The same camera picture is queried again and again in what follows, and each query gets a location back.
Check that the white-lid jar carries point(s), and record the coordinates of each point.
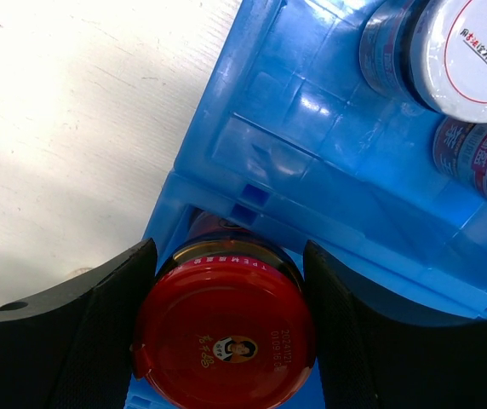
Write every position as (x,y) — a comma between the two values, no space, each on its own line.
(432,53)
(460,151)

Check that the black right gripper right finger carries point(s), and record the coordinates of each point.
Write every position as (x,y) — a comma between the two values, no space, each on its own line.
(377,349)

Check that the blue three-compartment plastic bin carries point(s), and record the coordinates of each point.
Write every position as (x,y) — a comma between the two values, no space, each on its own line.
(289,141)

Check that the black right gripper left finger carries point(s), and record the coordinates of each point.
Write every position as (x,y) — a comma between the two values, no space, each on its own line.
(69,346)

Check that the red-lid sauce jar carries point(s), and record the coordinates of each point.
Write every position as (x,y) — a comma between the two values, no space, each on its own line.
(226,323)

